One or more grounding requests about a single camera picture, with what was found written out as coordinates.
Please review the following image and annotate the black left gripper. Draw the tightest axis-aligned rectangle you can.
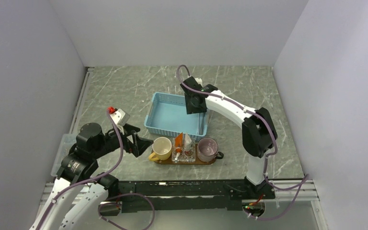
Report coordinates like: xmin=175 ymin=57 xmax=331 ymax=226
xmin=92 ymin=123 xmax=153 ymax=159

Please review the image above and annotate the yellow mug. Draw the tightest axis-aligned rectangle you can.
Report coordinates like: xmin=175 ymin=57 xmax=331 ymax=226
xmin=148 ymin=137 xmax=173 ymax=161

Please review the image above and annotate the white toothpaste tube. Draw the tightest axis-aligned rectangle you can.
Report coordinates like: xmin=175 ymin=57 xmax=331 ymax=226
xmin=183 ymin=133 xmax=193 ymax=157

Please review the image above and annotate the orange toothpaste tube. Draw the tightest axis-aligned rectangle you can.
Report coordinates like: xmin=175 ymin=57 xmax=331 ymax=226
xmin=174 ymin=133 xmax=183 ymax=154

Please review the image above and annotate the purple mug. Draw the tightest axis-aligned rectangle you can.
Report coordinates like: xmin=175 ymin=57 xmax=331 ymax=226
xmin=197 ymin=137 xmax=224 ymax=162

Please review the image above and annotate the clear glass holder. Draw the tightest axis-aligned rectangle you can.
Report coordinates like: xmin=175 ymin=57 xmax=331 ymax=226
xmin=172 ymin=136 xmax=196 ymax=161

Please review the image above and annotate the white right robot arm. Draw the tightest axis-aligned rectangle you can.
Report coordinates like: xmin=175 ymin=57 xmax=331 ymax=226
xmin=179 ymin=76 xmax=278 ymax=199

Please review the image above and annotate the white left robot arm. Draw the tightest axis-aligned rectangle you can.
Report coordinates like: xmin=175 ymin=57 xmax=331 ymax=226
xmin=31 ymin=123 xmax=153 ymax=230

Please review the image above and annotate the grey toothbrush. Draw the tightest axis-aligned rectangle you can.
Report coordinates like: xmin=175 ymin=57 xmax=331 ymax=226
xmin=198 ymin=113 xmax=205 ymax=135

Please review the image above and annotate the oval wooden tray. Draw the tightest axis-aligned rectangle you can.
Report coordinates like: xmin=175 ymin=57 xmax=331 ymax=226
xmin=149 ymin=144 xmax=217 ymax=165

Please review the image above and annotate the light blue plastic basket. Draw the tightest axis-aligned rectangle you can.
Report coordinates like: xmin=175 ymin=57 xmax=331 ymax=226
xmin=144 ymin=92 xmax=208 ymax=141

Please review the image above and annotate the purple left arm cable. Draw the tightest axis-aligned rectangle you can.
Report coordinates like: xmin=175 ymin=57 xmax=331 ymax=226
xmin=34 ymin=111 xmax=155 ymax=230

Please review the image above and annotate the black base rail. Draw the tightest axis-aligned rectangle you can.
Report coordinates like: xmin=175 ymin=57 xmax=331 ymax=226
xmin=104 ymin=179 xmax=276 ymax=213

